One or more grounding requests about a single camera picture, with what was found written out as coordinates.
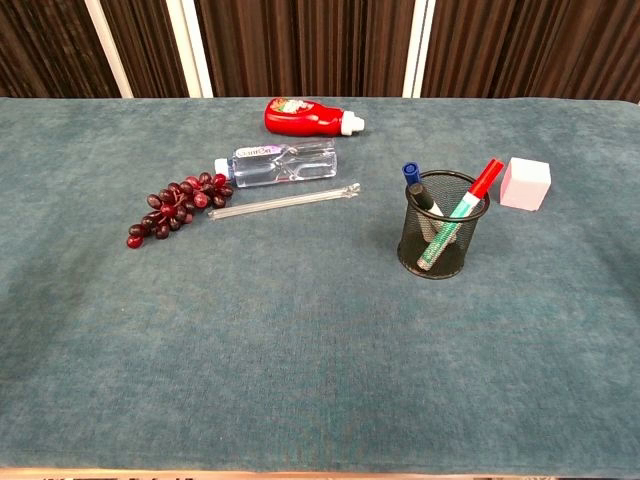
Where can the clear plastic water bottle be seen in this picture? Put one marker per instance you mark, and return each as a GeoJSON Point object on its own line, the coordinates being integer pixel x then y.
{"type": "Point", "coordinates": [285, 167]}

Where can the teal fabric table mat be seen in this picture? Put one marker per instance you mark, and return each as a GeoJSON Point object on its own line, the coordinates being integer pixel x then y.
{"type": "Point", "coordinates": [300, 325]}

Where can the blue capped white marker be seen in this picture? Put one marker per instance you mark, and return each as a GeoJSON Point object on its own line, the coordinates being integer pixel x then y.
{"type": "Point", "coordinates": [411, 174]}

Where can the dark brown pleated curtain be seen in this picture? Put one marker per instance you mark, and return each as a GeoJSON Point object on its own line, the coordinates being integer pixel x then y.
{"type": "Point", "coordinates": [300, 50]}

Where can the red capped green marker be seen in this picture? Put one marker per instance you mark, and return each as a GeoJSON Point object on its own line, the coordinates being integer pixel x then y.
{"type": "Point", "coordinates": [480, 187]}

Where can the dark red grape bunch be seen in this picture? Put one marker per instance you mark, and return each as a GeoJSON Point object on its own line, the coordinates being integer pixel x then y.
{"type": "Point", "coordinates": [175, 205]}

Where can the red ketchup squeeze bottle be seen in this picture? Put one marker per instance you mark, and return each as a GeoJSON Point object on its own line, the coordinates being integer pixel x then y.
{"type": "Point", "coordinates": [300, 122]}

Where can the pink cube block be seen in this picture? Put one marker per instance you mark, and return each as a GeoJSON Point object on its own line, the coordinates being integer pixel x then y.
{"type": "Point", "coordinates": [525, 185]}

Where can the black capped white marker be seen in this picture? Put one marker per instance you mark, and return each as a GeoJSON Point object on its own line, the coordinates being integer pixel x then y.
{"type": "Point", "coordinates": [422, 197]}

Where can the clear glass test tube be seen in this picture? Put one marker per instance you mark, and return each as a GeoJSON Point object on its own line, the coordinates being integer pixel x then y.
{"type": "Point", "coordinates": [280, 202]}

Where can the black mesh pen holder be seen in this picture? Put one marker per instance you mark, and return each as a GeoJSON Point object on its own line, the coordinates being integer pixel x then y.
{"type": "Point", "coordinates": [470, 250]}

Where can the white partition post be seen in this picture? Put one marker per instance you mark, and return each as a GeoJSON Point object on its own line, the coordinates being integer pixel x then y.
{"type": "Point", "coordinates": [197, 50]}
{"type": "Point", "coordinates": [107, 50]}
{"type": "Point", "coordinates": [419, 50]}

